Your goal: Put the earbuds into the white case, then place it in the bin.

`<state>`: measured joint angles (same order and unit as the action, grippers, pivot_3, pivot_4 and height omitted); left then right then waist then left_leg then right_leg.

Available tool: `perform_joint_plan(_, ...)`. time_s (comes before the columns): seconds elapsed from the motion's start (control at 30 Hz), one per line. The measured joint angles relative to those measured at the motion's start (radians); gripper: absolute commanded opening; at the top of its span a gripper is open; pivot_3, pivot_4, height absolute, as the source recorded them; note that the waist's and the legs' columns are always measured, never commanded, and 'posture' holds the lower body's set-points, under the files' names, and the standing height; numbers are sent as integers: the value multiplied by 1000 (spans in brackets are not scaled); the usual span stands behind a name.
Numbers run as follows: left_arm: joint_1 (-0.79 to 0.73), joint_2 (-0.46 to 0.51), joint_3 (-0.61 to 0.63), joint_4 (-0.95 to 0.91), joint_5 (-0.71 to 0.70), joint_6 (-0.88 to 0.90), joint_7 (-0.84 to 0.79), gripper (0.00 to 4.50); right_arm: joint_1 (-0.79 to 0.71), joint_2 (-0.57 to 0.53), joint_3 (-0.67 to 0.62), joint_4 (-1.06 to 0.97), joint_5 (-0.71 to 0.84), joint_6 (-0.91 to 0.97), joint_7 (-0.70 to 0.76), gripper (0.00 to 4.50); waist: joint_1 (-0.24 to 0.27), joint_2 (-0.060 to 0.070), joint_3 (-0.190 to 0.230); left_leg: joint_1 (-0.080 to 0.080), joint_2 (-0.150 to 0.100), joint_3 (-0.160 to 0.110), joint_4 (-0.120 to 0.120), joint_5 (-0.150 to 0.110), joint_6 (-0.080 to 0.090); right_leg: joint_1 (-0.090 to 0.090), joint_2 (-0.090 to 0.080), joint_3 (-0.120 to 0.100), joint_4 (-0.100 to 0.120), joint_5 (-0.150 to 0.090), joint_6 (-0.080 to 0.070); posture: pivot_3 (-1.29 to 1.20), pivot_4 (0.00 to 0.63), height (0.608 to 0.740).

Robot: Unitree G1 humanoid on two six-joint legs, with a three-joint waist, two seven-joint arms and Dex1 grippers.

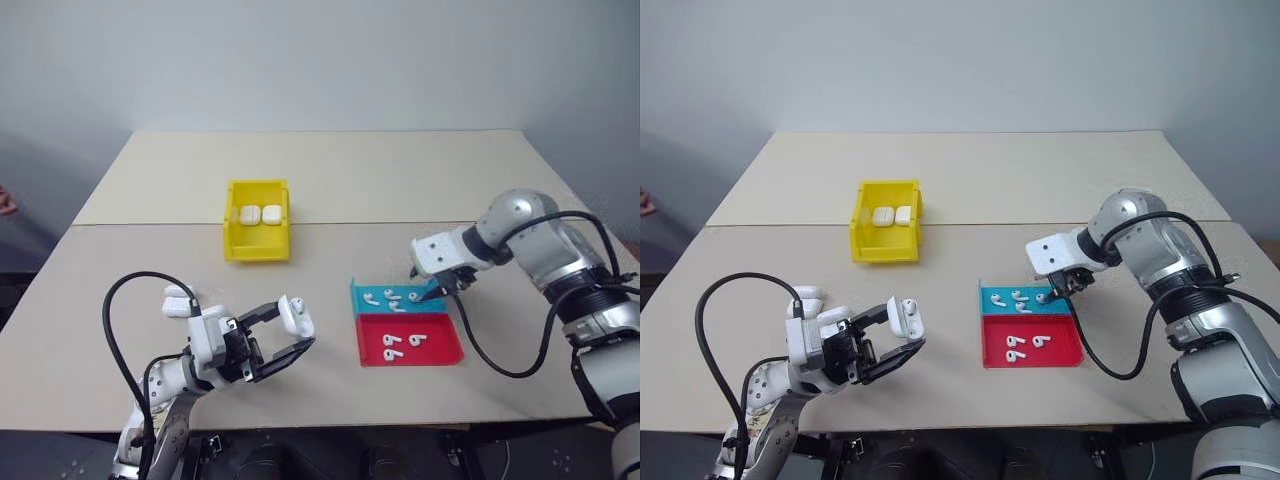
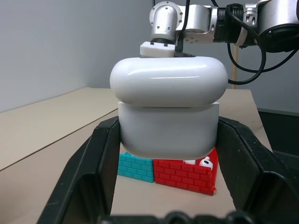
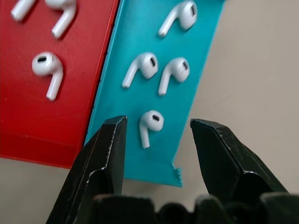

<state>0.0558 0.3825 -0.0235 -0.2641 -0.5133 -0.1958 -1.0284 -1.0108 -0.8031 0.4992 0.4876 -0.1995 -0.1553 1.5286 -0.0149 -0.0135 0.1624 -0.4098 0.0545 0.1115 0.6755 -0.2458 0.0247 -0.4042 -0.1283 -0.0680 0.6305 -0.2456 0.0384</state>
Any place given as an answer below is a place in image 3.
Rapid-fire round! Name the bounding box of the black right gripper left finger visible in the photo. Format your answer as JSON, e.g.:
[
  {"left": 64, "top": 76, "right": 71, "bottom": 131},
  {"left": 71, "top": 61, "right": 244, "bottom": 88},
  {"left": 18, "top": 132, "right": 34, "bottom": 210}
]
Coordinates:
[{"left": 45, "top": 115, "right": 128, "bottom": 224}]

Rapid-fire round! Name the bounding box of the red plastic tray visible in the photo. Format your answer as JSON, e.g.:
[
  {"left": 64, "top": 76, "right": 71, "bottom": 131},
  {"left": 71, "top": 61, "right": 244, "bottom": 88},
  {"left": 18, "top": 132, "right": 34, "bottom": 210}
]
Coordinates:
[{"left": 0, "top": 0, "right": 121, "bottom": 169}]

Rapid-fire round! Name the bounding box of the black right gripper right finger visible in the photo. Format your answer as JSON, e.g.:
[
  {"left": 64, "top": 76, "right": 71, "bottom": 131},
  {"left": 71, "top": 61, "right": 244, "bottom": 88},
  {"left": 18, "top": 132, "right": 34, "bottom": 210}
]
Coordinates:
[{"left": 190, "top": 118, "right": 288, "bottom": 202}]

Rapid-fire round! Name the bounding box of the white earbud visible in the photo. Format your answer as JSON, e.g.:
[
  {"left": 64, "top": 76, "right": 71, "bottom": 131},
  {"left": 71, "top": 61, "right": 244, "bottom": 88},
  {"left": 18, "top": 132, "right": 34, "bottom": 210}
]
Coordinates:
[
  {"left": 44, "top": 0, "right": 77, "bottom": 39},
  {"left": 10, "top": 0, "right": 37, "bottom": 22},
  {"left": 158, "top": 0, "right": 198, "bottom": 37},
  {"left": 139, "top": 110, "right": 164, "bottom": 149},
  {"left": 157, "top": 57, "right": 191, "bottom": 97},
  {"left": 32, "top": 51, "right": 64, "bottom": 101},
  {"left": 121, "top": 52, "right": 159, "bottom": 89}
]

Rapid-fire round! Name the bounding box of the teal plastic tray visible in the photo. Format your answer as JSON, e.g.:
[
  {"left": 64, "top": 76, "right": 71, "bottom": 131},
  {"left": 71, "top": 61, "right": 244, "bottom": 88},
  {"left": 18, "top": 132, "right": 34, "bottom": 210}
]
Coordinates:
[{"left": 84, "top": 0, "right": 228, "bottom": 188}]

